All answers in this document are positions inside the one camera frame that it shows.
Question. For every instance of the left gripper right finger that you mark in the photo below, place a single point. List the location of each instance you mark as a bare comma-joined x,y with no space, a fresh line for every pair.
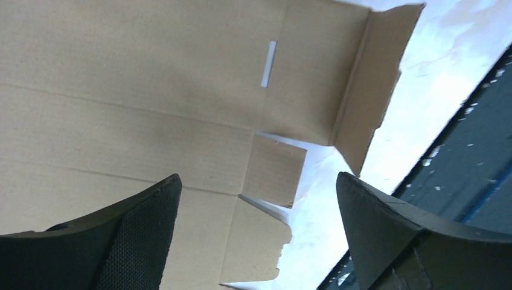
396,245

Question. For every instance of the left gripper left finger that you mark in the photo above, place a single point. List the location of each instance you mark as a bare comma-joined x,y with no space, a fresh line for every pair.
122,246

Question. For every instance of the cardboard box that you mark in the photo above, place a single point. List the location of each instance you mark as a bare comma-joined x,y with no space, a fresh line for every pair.
100,100

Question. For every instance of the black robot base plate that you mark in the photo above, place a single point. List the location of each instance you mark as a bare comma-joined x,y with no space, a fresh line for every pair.
465,176

